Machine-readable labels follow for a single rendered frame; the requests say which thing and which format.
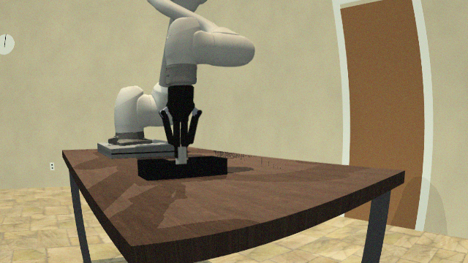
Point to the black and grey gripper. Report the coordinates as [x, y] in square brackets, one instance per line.
[180, 105]

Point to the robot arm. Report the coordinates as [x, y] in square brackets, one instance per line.
[187, 45]

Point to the black rack of bins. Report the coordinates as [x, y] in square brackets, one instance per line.
[149, 169]

